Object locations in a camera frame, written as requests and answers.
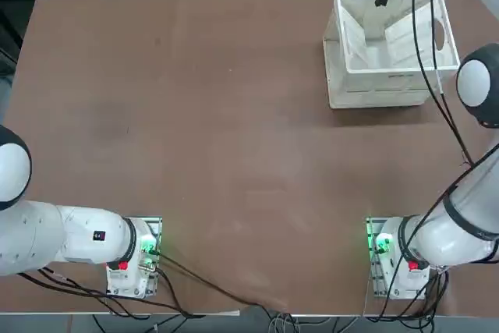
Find white folding storage box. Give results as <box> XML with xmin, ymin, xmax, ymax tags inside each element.
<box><xmin>321</xmin><ymin>0</ymin><xmax>461</xmax><ymax>110</ymax></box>

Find black right arm wrist cable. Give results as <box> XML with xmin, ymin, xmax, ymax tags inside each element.
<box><xmin>411</xmin><ymin>0</ymin><xmax>475</xmax><ymax>168</ymax></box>

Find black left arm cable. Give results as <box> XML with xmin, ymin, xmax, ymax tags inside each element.
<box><xmin>17</xmin><ymin>266</ymin><xmax>206</xmax><ymax>318</ymax></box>

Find black right base cables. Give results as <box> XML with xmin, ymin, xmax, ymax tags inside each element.
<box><xmin>364</xmin><ymin>266</ymin><xmax>449</xmax><ymax>321</ymax></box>

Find long black left base cable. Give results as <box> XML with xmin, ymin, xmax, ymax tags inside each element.
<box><xmin>154</xmin><ymin>253</ymin><xmax>292</xmax><ymax>313</ymax></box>

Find white cable bundle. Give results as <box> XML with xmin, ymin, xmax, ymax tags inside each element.
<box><xmin>268</xmin><ymin>311</ymin><xmax>299</xmax><ymax>333</ymax></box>

